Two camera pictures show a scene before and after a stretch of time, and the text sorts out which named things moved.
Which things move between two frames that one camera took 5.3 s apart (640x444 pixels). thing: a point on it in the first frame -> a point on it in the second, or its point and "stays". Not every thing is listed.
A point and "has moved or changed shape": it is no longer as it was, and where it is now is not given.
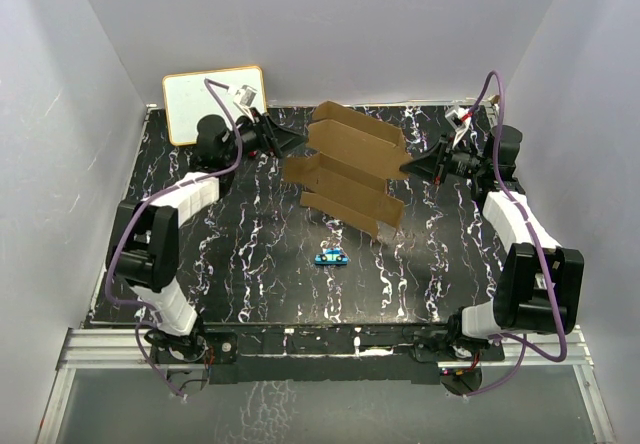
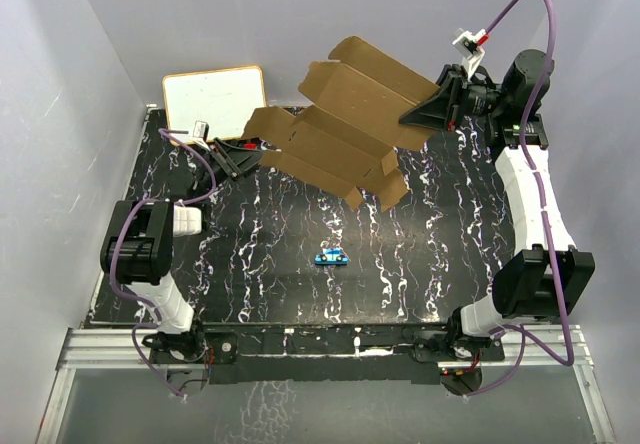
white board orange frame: x=187 y=99 stays
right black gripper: x=428 y=164 -> x=446 y=107
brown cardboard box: x=346 y=179 has moved or changed shape
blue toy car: x=331 y=256 stays
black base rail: x=320 y=355 stays
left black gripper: x=266 y=131 -> x=233 y=161
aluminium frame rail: x=128 y=349 stays
